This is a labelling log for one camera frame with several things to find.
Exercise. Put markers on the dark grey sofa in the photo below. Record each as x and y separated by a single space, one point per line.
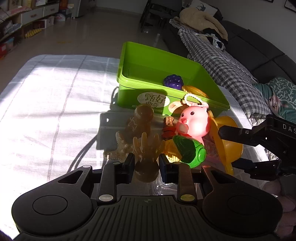
259 56

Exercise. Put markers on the clear contact lens case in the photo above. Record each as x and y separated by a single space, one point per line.
158 187

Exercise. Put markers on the dark chair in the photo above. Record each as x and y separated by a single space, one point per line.
157 14

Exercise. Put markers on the green plastic bin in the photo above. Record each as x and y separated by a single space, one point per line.
141 73

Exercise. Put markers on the tan octopus toy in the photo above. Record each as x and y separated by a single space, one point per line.
146 157

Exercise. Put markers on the checkered sofa blanket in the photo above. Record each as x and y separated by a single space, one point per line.
225 71

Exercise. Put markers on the yellow corn toy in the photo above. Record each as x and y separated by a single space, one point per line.
171 152

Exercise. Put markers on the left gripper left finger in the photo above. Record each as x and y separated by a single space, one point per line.
113 174

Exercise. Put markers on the pink card pack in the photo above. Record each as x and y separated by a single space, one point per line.
211 149

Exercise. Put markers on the beige starfish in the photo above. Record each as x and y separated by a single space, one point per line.
122 150

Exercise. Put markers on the purple grape toy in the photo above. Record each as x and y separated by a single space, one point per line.
173 81

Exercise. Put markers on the green corn husk toy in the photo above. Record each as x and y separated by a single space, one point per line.
192 151

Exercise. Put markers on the orange toy pot lid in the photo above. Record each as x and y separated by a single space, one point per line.
193 90

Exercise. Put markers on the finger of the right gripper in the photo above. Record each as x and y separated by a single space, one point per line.
244 136
249 163

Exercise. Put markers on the yellow toy pot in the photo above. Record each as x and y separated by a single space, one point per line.
228 151

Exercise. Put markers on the beige plush blanket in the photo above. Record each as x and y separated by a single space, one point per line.
200 20

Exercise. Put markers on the white drawer cabinet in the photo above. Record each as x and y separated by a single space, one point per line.
17 17

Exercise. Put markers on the grey checkered tablecloth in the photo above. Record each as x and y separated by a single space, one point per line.
58 113

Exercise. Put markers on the pink pig toy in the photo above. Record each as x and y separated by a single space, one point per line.
194 120

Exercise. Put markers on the right human hand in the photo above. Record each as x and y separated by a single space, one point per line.
286 225

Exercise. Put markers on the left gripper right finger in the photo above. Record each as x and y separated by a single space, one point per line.
179 174

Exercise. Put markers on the teal patterned pillow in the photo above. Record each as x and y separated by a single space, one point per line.
279 94

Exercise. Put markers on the brown octopus toy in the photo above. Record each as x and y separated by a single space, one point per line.
139 123

